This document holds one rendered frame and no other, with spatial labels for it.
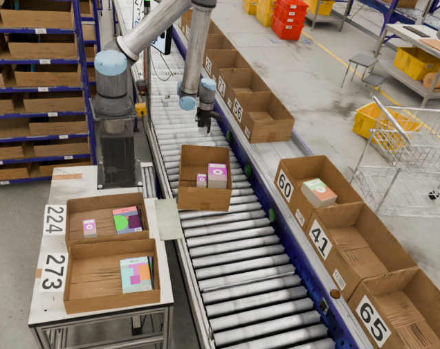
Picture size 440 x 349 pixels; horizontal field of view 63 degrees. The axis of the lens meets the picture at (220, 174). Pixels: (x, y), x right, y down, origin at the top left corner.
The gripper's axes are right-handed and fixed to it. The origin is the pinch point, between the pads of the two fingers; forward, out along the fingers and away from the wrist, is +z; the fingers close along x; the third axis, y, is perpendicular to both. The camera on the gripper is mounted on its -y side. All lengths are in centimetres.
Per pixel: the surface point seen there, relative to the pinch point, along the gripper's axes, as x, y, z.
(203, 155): 7.9, 3.2, 9.5
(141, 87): -42, 34, -13
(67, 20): -77, 75, -44
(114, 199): 34, 60, 13
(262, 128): 4.9, -35.6, -5.4
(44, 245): 53, 94, 20
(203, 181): 26.4, 8.5, 14.2
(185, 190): 42.5, 23.5, 5.2
